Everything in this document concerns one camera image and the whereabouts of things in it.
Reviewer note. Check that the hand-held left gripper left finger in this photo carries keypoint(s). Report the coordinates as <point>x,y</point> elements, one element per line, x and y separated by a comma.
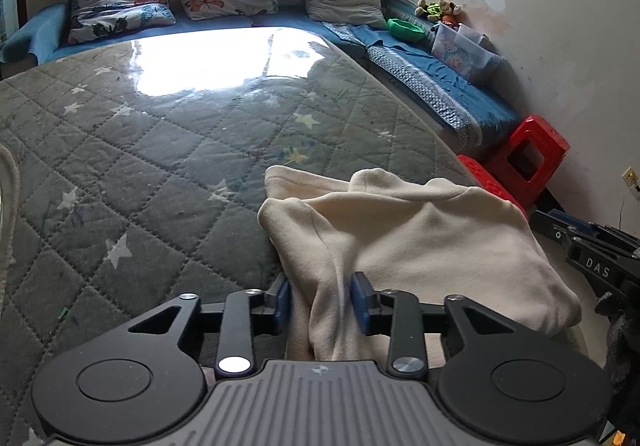
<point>282,306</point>

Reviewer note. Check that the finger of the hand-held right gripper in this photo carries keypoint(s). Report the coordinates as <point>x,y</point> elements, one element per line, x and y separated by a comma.
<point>560,225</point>

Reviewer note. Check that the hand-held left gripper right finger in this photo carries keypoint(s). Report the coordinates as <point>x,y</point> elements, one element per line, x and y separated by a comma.
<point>361,303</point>

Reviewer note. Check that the cream sweater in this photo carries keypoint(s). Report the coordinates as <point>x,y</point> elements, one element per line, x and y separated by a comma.
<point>425,236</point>

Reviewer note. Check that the person's right hand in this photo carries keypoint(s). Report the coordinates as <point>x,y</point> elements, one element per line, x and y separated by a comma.
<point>622,336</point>

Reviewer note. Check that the red perforated plastic stool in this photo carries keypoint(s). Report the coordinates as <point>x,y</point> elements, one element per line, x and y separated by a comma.
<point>487,181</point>

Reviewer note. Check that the red square plastic stool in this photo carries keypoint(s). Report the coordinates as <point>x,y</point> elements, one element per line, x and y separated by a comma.
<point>547,141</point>

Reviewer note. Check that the blue patterned sofa throw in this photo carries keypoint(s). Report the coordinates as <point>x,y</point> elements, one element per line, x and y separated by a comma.
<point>450,86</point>

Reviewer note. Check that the clear plastic storage box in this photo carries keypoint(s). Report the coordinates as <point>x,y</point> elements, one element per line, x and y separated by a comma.
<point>465,53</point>

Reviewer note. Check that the brown green plush toy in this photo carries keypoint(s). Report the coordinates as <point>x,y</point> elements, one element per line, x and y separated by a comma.
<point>439,11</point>

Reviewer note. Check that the green bowl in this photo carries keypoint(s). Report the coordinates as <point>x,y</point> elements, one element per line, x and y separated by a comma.
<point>407,30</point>

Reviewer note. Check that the long butterfly print pillow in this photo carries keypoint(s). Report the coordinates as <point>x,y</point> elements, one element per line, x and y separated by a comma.
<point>120,6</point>

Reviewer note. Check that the blue sofa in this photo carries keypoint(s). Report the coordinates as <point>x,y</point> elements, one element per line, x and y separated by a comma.
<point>42,33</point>

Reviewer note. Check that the wall socket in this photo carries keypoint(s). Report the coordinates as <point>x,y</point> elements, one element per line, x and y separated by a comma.
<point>631,180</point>

